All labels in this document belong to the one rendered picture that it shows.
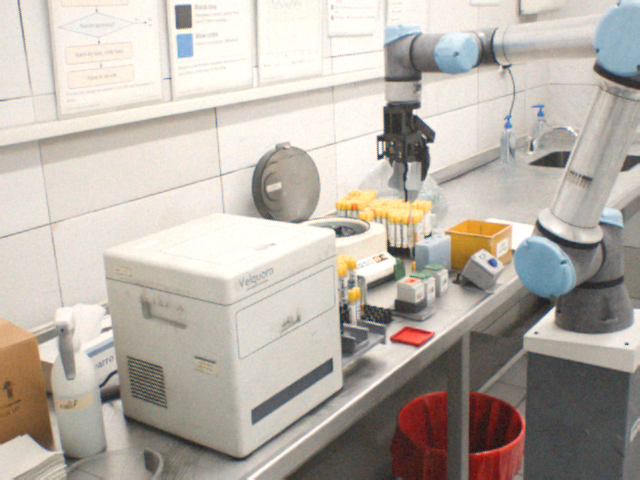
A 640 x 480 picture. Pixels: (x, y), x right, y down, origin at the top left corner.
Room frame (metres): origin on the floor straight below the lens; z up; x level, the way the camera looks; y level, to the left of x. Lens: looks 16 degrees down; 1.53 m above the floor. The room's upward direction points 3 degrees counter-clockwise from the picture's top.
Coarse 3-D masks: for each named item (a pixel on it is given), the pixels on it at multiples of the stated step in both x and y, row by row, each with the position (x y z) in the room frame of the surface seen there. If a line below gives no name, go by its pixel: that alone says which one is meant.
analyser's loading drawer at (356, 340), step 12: (348, 324) 1.40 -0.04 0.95; (360, 324) 1.45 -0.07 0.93; (372, 324) 1.43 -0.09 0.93; (384, 324) 1.42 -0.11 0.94; (348, 336) 1.35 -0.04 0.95; (360, 336) 1.38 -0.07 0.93; (372, 336) 1.41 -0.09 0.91; (384, 336) 1.41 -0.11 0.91; (348, 348) 1.35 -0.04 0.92; (360, 348) 1.35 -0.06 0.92; (348, 360) 1.31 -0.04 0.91
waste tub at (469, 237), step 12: (456, 228) 1.97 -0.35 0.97; (468, 228) 2.03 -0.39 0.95; (480, 228) 2.00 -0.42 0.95; (492, 228) 1.98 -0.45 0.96; (504, 228) 1.92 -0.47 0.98; (456, 240) 1.91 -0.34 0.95; (468, 240) 1.89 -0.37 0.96; (480, 240) 1.87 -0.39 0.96; (492, 240) 1.85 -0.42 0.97; (504, 240) 1.91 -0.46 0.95; (456, 252) 1.91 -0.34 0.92; (468, 252) 1.89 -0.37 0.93; (492, 252) 1.85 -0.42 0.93; (504, 252) 1.91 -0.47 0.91; (456, 264) 1.91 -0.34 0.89; (504, 264) 1.92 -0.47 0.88
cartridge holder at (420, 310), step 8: (392, 304) 1.65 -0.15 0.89; (400, 304) 1.61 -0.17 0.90; (408, 304) 1.60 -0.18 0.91; (416, 304) 1.59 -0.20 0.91; (424, 304) 1.62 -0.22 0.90; (392, 312) 1.62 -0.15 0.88; (400, 312) 1.61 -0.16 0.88; (408, 312) 1.60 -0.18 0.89; (416, 312) 1.59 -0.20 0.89; (424, 312) 1.59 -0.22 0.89; (432, 312) 1.61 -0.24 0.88
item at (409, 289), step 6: (402, 282) 1.62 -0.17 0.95; (408, 282) 1.61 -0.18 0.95; (414, 282) 1.61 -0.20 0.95; (420, 282) 1.63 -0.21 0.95; (402, 288) 1.61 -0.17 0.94; (408, 288) 1.60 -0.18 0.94; (414, 288) 1.59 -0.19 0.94; (420, 288) 1.61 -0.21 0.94; (402, 294) 1.61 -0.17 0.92; (408, 294) 1.60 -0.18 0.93; (414, 294) 1.59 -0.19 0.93; (420, 294) 1.61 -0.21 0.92; (402, 300) 1.61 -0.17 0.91; (408, 300) 1.60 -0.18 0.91; (414, 300) 1.59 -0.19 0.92
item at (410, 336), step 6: (402, 330) 1.52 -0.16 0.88; (408, 330) 1.52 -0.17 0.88; (414, 330) 1.52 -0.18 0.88; (420, 330) 1.51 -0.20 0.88; (390, 336) 1.48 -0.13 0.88; (396, 336) 1.49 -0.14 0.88; (402, 336) 1.49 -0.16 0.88; (408, 336) 1.49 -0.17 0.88; (414, 336) 1.49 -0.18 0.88; (420, 336) 1.49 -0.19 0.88; (426, 336) 1.48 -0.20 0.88; (432, 336) 1.49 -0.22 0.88; (402, 342) 1.46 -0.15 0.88; (408, 342) 1.45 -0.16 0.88; (414, 342) 1.45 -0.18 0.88; (420, 342) 1.45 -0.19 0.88
